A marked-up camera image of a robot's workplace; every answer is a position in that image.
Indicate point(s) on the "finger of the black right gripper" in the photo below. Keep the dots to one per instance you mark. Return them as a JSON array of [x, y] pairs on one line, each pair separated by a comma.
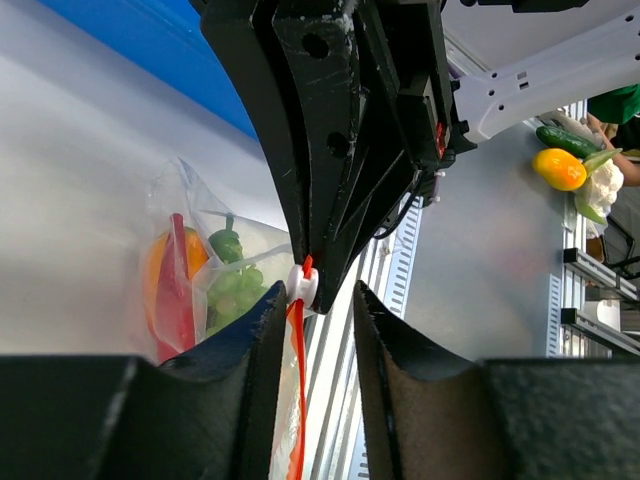
[[242, 36], [347, 68]]

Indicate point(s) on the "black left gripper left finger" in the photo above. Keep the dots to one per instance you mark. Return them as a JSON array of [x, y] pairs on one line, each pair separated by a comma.
[[208, 413]]

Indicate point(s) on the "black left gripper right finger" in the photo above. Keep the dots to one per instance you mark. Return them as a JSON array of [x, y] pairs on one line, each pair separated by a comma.
[[430, 414]]

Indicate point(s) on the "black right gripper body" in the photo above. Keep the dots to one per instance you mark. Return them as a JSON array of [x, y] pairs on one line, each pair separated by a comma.
[[406, 43]]

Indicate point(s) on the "green grape bunch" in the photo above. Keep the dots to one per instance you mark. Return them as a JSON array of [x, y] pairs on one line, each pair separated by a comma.
[[232, 295]]

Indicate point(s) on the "clear zip bag orange zipper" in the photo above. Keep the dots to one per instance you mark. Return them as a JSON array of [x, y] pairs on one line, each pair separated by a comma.
[[206, 268]]

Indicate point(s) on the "green chili pepper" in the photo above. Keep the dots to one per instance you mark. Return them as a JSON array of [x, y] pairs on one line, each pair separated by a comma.
[[226, 243]]

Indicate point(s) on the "red chili pepper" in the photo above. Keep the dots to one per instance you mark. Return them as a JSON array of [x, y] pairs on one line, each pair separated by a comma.
[[174, 325]]

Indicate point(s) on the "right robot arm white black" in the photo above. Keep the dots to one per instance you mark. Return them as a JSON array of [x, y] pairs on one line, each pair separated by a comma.
[[585, 63]]

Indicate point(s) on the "blue plastic tray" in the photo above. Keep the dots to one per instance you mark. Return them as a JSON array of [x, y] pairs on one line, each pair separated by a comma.
[[163, 38]]

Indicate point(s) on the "dark green cucumber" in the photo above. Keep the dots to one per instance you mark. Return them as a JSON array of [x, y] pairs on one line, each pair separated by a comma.
[[554, 137]]

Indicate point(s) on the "yellow orange mango on shelf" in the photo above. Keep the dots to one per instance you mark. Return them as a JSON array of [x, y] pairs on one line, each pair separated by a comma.
[[560, 169]]

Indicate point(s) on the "person in green shirt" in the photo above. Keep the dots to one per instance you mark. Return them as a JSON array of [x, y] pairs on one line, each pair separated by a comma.
[[614, 115]]

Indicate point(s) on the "white cauliflower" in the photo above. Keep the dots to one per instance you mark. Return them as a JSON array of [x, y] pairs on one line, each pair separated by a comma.
[[593, 200]]

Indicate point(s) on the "white slotted cable duct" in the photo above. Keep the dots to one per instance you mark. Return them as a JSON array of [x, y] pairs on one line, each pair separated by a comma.
[[403, 251]]

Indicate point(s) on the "aluminium mounting rail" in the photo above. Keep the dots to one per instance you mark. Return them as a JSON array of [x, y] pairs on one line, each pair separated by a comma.
[[335, 446]]

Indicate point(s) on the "aluminium side frame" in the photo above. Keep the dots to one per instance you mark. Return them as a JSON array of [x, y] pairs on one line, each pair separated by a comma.
[[594, 303]]

